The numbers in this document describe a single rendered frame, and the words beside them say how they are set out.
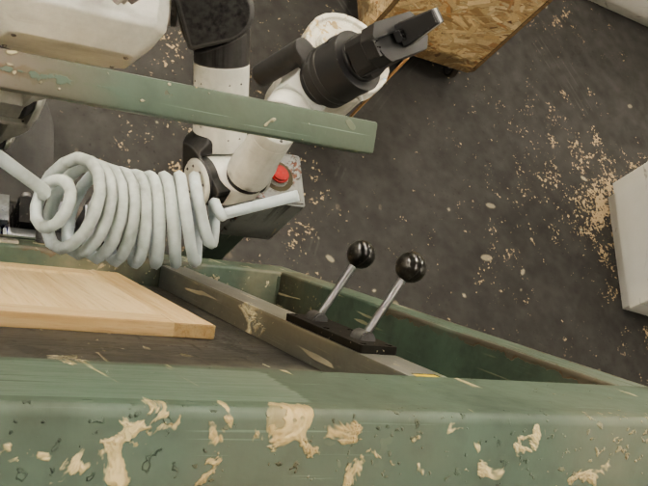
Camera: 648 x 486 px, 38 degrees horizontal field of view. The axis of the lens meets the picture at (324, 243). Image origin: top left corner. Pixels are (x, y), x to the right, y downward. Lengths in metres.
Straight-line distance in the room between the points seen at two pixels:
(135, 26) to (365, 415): 0.99
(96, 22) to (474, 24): 2.21
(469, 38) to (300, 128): 2.96
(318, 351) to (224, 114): 0.64
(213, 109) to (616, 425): 0.32
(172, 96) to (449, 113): 3.14
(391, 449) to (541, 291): 3.01
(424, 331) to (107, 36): 0.63
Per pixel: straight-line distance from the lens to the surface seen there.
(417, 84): 3.61
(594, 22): 4.58
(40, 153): 2.60
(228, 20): 1.45
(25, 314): 1.17
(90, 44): 1.42
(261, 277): 1.79
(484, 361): 1.25
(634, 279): 3.73
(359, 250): 1.20
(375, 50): 1.19
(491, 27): 3.47
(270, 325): 1.26
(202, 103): 0.53
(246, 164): 1.45
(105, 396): 0.46
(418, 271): 1.10
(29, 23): 1.40
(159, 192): 0.58
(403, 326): 1.41
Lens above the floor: 2.38
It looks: 52 degrees down
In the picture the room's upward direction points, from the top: 50 degrees clockwise
